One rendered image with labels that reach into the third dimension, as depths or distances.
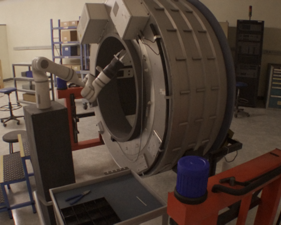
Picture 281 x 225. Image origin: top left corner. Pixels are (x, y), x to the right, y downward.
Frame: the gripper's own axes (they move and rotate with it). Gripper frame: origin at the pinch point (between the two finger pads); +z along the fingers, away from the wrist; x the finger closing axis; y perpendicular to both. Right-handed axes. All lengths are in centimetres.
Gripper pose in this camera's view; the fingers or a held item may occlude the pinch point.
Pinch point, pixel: (124, 51)
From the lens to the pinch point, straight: 152.0
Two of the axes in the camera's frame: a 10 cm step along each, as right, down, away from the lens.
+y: 5.6, 6.8, -4.8
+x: -4.6, -2.3, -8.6
